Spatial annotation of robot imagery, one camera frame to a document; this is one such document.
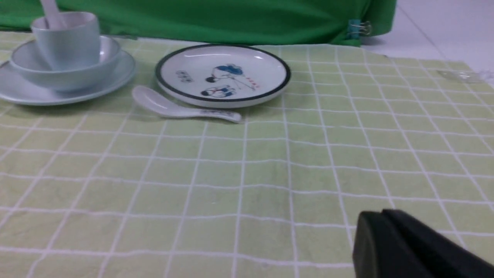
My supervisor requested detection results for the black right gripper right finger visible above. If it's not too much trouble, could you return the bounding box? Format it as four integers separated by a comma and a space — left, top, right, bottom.
381, 209, 494, 278

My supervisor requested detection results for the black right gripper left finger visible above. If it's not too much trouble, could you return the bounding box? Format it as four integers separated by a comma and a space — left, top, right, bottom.
352, 211, 433, 278

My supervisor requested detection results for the light blue cup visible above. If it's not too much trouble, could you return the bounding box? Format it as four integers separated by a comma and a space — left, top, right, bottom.
30, 11, 101, 71

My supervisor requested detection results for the blue binder clip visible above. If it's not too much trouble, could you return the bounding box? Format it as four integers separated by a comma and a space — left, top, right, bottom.
346, 19, 372, 39

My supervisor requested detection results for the green backdrop cloth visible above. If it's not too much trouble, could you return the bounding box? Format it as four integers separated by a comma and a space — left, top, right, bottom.
0, 0, 397, 47

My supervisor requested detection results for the white plate with black rim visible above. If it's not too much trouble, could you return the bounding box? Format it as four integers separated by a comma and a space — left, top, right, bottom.
154, 44, 292, 109

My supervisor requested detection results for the white ceramic spoon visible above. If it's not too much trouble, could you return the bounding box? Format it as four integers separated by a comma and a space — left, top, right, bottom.
131, 86, 242, 123

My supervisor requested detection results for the light blue spoon in cup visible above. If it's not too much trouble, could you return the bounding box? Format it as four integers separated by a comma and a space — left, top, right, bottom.
40, 0, 66, 30

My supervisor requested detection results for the light blue plate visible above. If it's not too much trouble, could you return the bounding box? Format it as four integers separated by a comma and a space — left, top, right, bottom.
0, 51, 137, 106

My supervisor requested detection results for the light blue bowl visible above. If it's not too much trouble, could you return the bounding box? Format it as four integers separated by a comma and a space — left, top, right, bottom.
10, 36, 122, 91

